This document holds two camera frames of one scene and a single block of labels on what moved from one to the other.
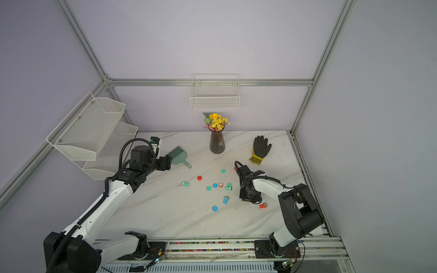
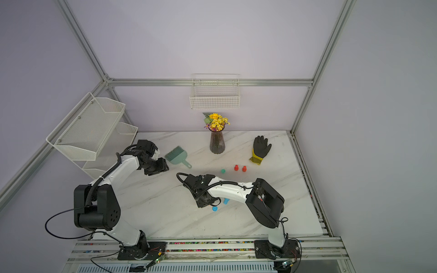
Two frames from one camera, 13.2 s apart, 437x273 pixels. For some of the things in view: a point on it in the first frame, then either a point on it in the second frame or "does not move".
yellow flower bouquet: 215,122 does not move
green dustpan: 178,157 does not move
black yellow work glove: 260,149 does not move
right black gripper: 244,197 to 202,203
